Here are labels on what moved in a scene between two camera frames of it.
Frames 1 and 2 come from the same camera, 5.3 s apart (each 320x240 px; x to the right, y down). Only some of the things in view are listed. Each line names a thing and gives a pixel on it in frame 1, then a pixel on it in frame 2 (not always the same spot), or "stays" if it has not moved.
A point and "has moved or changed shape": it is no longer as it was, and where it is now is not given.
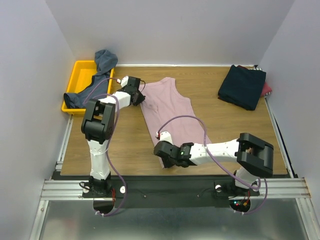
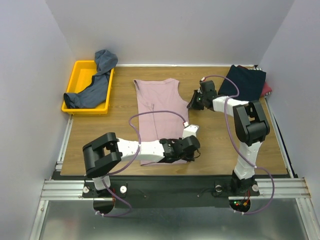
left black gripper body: x=140 y=98 to x=187 y=158
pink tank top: x=170 y=117 has moved or changed shape
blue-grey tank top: x=105 y=61 stays
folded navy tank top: x=242 y=86 stays
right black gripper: x=162 y=155 to x=195 y=100
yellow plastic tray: x=79 y=78 stays
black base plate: x=171 y=192 stays
